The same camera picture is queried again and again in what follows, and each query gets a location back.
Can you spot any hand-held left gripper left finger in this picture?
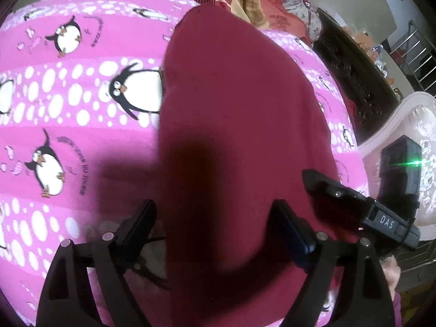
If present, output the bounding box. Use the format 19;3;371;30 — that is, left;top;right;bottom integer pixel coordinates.
36;200;157;327

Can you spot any maroon sweatshirt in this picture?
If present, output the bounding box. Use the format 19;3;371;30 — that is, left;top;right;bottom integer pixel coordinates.
157;3;341;327

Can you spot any dark carved headboard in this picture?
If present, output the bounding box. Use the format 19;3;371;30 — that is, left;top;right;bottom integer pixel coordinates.
313;7;400;140

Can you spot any person's right hand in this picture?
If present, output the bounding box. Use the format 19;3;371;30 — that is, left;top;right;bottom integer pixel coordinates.
381;255;402;295

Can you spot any pink upholstered armchair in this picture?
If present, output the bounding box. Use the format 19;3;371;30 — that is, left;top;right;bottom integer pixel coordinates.
358;92;436;229

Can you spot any pink penguin print bedsheet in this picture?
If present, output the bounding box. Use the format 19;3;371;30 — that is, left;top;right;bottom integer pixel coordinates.
0;0;370;327

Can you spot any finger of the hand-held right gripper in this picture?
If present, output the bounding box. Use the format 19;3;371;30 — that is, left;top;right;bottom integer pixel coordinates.
302;169;373;227

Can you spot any metal rack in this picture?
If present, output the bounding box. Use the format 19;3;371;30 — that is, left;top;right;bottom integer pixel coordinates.
392;20;436;92

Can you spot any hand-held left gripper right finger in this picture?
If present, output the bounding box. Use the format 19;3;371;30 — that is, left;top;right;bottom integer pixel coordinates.
271;200;396;327

